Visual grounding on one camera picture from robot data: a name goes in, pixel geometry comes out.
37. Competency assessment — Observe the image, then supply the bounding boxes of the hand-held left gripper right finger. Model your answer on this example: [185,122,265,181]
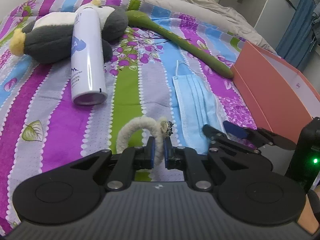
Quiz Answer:
[164,139,273,192]

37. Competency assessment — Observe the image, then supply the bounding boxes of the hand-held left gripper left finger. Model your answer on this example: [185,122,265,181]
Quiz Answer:
[65,137,156,192]

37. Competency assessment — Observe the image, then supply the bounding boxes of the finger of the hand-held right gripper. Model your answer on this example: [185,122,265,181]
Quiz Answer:
[223,120,297,151]
[202,124,262,155]

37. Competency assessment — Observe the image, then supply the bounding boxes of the white fuzzy hair tie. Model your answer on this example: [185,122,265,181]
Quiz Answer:
[116,116,175,167]

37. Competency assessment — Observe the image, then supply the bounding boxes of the blue face mask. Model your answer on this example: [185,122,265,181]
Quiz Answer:
[171,60,227,154]

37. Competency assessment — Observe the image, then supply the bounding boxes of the orange cardboard box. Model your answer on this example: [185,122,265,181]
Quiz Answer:
[230,40,318,147]

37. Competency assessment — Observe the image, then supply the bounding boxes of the person's right forearm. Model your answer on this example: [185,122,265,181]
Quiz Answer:
[297,189,320,235]

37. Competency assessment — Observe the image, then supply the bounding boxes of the long green plush toy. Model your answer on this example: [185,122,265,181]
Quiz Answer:
[124,10,234,79]

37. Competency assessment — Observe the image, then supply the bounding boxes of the striped floral bed sheet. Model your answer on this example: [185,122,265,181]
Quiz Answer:
[0,0,313,233]

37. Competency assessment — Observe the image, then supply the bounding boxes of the blue curtain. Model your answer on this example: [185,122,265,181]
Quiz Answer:
[275,0,320,72]

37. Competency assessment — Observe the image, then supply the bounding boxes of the white spray bottle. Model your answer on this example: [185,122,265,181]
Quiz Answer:
[70,6,108,106]

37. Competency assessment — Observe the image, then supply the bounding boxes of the grey duvet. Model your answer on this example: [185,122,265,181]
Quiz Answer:
[97,0,278,55]

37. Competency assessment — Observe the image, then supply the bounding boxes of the hanging denim clothes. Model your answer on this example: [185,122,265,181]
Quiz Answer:
[310,0,320,39]

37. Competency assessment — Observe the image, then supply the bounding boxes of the grey penguin plush toy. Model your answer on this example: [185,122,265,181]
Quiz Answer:
[9,1,129,64]

